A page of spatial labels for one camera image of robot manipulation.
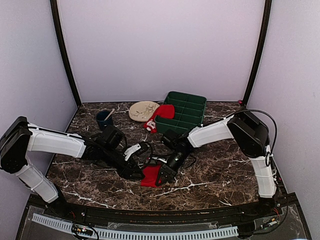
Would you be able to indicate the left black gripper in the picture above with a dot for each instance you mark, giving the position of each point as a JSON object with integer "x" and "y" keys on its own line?
{"x": 130, "y": 167}

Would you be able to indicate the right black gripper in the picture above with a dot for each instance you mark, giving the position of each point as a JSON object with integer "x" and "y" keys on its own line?
{"x": 171, "y": 173}

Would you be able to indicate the red sock plain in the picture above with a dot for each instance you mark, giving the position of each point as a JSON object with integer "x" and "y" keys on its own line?
{"x": 150, "y": 176}

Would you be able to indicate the green divided plastic organizer tray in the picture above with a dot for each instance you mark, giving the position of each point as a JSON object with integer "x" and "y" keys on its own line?
{"x": 189, "y": 112}

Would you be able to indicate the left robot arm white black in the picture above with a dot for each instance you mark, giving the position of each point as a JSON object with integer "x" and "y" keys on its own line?
{"x": 23, "y": 137}

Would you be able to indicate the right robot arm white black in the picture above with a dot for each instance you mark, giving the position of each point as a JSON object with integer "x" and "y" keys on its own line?
{"x": 252, "y": 137}

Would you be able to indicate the wooden spoon in cup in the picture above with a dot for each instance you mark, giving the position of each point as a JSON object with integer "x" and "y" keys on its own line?
{"x": 109, "y": 115}

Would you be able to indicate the dark blue cup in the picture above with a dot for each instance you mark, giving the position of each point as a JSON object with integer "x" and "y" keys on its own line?
{"x": 103, "y": 121}

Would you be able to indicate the beige bird pattern plate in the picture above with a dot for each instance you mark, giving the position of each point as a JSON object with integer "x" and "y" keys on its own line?
{"x": 142, "y": 111}

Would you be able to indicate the red Santa sock in tray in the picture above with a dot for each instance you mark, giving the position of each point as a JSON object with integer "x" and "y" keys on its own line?
{"x": 166, "y": 111}

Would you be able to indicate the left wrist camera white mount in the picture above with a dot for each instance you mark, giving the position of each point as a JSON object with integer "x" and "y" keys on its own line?
{"x": 136, "y": 149}

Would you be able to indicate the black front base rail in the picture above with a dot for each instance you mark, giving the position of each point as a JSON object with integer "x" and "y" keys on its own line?
{"x": 234, "y": 215}

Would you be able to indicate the white slotted cable duct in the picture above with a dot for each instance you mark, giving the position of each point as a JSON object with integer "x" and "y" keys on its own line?
{"x": 84, "y": 232}

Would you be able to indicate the black left frame post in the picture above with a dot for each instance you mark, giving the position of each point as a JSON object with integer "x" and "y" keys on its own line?
{"x": 63, "y": 51}

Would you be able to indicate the black frame post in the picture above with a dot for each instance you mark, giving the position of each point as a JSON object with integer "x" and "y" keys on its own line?
{"x": 63, "y": 51}
{"x": 258, "y": 52}

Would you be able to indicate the black right frame post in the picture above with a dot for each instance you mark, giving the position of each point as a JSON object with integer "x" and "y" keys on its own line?
{"x": 258, "y": 52}

